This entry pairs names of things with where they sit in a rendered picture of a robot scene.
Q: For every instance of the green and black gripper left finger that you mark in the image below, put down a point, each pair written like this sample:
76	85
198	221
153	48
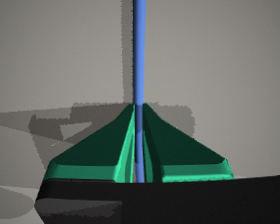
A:
102	155

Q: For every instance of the blue cable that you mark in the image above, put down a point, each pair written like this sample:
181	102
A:
139	11

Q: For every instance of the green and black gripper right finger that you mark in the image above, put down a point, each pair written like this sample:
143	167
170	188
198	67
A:
175	156

